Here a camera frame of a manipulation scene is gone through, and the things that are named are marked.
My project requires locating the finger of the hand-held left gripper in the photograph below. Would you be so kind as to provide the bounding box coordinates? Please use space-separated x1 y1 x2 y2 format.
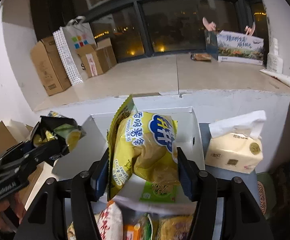
0 139 70 180
29 116 78 147

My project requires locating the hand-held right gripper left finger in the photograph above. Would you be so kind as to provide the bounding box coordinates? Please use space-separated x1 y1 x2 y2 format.
13 149 110 240

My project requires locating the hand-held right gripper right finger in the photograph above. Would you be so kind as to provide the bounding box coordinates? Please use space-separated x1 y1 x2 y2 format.
176 147 276 240

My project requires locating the pale green snack packet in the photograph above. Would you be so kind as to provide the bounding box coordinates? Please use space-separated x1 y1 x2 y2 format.
34 124 87 153

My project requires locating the white cardboard box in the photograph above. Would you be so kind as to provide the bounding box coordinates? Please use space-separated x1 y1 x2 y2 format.
52 106 206 214

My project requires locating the yellow potato stick bag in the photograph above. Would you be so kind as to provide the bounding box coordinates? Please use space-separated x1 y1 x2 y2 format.
107 94 182 202

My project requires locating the bright green snack packet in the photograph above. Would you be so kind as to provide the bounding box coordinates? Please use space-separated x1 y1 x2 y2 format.
139 181 178 203

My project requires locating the open beige cardboard box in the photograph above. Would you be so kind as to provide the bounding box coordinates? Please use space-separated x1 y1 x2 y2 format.
0 120 45 205

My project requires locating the red and white snack packet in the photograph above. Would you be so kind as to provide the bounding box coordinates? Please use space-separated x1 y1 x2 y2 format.
96 201 124 240

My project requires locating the yellow purple-print snack packet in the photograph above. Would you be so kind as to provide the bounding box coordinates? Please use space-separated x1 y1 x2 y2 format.
157 215 194 240

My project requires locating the tall brown cardboard box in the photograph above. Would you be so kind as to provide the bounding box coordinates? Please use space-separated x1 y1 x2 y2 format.
30 36 71 97

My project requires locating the orange snack packet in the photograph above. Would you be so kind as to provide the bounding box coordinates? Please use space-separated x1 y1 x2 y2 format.
122 224 142 240

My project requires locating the white black-dotted paper bag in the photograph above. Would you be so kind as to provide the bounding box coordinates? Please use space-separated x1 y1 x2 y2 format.
53 27 84 86

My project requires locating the green and yellow snack packet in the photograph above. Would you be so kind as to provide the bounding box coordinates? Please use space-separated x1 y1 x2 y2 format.
135 214 160 240

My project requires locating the small labelled cardboard box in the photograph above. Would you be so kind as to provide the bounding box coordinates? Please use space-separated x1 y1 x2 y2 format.
75 44 104 78

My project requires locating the pink perforated plastic item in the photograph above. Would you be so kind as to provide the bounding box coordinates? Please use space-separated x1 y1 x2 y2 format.
257 181 268 215

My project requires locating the small plain cardboard box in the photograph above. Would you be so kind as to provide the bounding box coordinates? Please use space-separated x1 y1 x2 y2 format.
96 38 117 73

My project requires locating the white bag with coloured squares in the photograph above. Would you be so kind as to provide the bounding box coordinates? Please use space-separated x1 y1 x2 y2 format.
62 16 97 49

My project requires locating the brown snack packet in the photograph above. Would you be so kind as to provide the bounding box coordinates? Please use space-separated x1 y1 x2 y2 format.
190 53 212 62

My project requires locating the dark blue box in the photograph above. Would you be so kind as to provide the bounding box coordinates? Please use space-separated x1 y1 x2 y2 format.
204 30 219 58

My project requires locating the flat white paper package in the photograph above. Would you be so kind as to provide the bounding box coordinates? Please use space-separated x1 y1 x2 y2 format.
259 69 290 90

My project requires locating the long landscape-print box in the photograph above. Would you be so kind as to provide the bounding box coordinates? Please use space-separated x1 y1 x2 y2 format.
216 30 264 66

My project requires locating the white plastic bottle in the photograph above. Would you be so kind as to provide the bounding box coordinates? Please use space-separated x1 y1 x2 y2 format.
266 38 283 73

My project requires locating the dark window frame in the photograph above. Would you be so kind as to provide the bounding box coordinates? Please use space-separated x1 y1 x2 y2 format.
30 0 271 58

